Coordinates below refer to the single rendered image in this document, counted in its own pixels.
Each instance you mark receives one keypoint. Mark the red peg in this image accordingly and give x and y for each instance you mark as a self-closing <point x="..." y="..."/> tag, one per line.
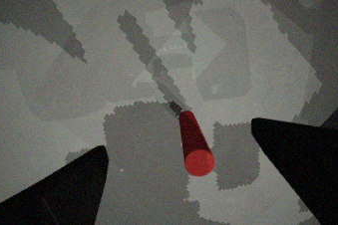
<point x="198" y="159"/>

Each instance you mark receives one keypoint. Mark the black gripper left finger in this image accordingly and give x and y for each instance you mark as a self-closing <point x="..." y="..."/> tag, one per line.
<point x="70" y="196"/>

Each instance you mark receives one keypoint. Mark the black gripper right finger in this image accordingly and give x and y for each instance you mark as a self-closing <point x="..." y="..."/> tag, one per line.
<point x="307" y="157"/>

